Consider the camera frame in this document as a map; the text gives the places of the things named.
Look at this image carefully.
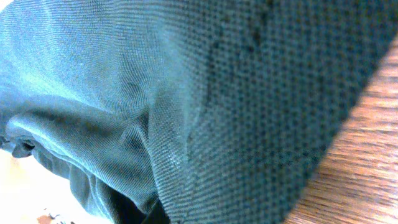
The black polo shirt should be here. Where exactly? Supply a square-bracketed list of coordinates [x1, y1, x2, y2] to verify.
[1, 0, 397, 223]

